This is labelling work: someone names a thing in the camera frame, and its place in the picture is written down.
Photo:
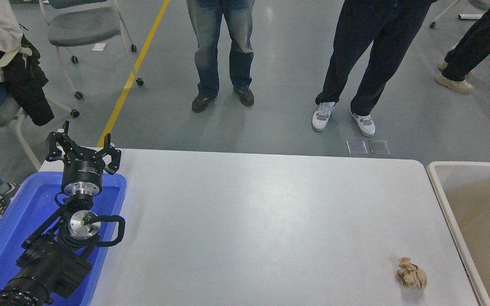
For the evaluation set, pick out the large pale bin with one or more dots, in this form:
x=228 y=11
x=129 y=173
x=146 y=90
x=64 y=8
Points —
x=474 y=221

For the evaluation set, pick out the walking person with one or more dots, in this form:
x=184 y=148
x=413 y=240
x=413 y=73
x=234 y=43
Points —
x=479 y=38

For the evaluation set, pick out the grey wheeled chair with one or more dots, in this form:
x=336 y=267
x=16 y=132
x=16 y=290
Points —
x=83 y=25

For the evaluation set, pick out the white-framed wheeled chair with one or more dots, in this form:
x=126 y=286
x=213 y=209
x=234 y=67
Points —
x=4 y=111

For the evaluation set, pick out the white paper scrap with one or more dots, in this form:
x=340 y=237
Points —
x=99 y=46

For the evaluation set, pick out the standing person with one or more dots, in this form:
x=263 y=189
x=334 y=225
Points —
x=372 y=42
x=206 y=46

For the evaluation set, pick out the clear square floor plate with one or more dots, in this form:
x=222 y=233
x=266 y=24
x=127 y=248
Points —
x=379 y=147
x=357 y=147

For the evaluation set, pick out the dark jacket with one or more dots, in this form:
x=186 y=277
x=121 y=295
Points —
x=26 y=89

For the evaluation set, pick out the crumpled tan paper ball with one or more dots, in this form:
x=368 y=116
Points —
x=411 y=275

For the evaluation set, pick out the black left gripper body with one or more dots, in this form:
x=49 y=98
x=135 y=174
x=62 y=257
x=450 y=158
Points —
x=81 y=169

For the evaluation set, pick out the white-legged wheeled chair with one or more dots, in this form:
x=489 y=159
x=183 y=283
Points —
x=470 y=16

